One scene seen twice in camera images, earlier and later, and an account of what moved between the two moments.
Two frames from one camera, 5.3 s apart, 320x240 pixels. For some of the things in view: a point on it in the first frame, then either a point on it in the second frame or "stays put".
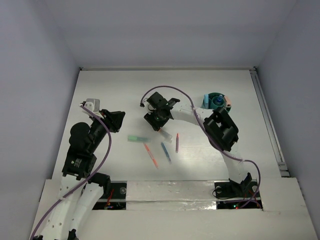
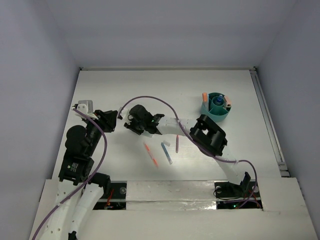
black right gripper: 156,125 → 131,119
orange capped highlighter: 166,136 → 205,97
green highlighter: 138,139 → 148,134
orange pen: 151,155 stays put
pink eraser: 229,101 stays put
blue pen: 166,151 stays put
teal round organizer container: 215,99 stays put
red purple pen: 177,143 stays put
